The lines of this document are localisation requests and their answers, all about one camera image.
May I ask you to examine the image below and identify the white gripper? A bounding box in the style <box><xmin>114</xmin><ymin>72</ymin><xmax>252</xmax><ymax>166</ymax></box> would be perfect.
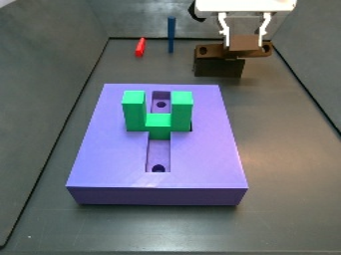
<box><xmin>194</xmin><ymin>0</ymin><xmax>297</xmax><ymax>47</ymax></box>

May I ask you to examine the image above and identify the brown T-shaped block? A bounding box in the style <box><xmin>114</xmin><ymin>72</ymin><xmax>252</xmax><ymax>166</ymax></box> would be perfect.
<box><xmin>194</xmin><ymin>35</ymin><xmax>273</xmax><ymax>59</ymax></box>

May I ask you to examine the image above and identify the black fixture block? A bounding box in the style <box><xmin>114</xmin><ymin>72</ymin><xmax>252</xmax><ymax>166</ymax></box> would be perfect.
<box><xmin>193</xmin><ymin>58</ymin><xmax>245</xmax><ymax>78</ymax></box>

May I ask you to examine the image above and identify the blue peg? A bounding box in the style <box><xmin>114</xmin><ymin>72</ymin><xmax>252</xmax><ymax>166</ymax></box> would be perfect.
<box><xmin>169</xmin><ymin>16</ymin><xmax>176</xmax><ymax>53</ymax></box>

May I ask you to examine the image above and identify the red peg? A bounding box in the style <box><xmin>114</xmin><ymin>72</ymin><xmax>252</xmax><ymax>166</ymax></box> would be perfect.
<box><xmin>135</xmin><ymin>38</ymin><xmax>146</xmax><ymax>57</ymax></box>

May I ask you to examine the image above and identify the green U-shaped block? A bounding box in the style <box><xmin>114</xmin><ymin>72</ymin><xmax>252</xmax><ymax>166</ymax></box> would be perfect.
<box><xmin>122</xmin><ymin>91</ymin><xmax>194</xmax><ymax>140</ymax></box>

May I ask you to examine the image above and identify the purple base block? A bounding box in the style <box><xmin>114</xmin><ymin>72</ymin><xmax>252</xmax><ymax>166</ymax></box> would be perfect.
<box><xmin>67</xmin><ymin>84</ymin><xmax>248</xmax><ymax>205</ymax></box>

